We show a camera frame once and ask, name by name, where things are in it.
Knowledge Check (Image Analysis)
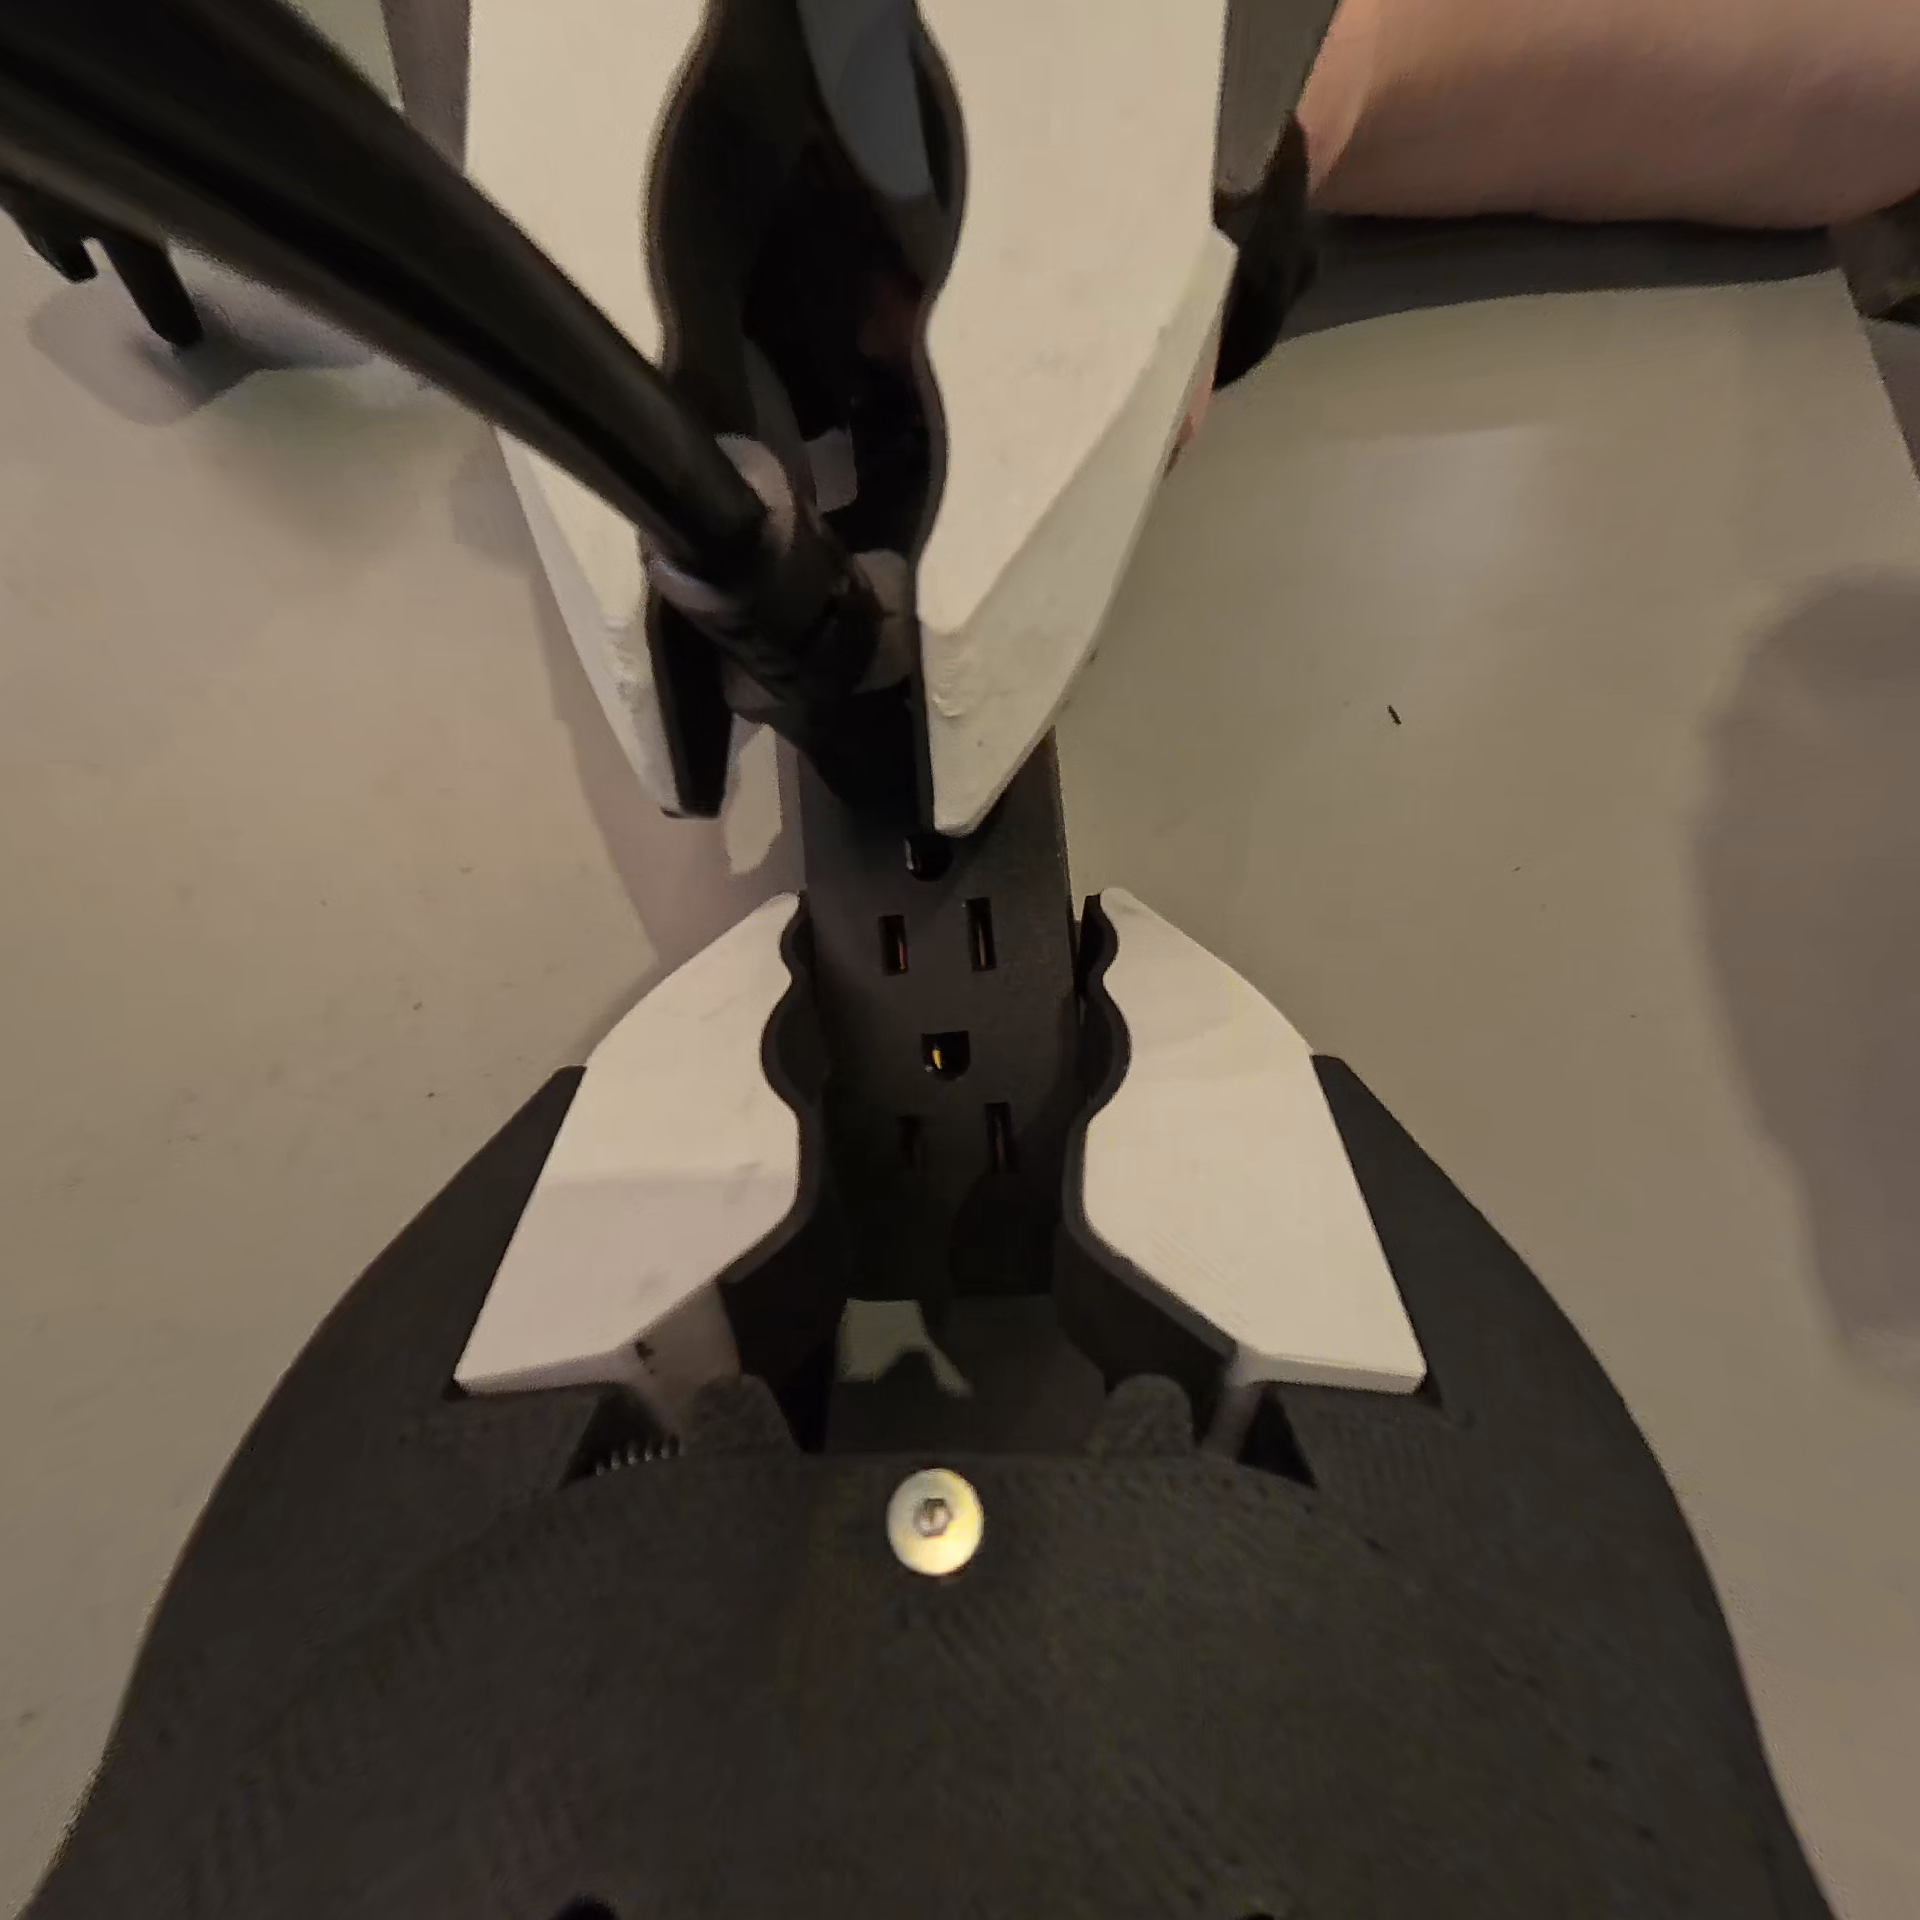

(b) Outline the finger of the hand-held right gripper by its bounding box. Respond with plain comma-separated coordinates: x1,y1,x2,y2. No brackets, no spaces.
465,0,729,817
907,0,1241,841

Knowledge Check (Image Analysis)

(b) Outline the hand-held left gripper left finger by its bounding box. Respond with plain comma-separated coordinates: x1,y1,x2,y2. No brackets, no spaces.
452,892,857,1453

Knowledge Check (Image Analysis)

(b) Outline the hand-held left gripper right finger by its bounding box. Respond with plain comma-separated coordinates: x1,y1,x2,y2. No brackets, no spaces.
1050,889,1432,1453

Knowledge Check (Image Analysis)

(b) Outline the braided power strip cable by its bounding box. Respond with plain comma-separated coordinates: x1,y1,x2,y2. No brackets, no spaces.
0,150,204,355

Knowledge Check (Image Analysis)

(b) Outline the black power strip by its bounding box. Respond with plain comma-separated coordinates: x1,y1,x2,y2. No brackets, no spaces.
773,660,1088,1307

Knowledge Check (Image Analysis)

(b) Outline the person's right forearm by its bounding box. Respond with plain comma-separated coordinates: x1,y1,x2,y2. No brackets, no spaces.
1297,0,1920,231

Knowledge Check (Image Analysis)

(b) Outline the black power cord with plug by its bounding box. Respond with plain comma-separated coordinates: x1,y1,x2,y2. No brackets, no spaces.
0,0,923,830

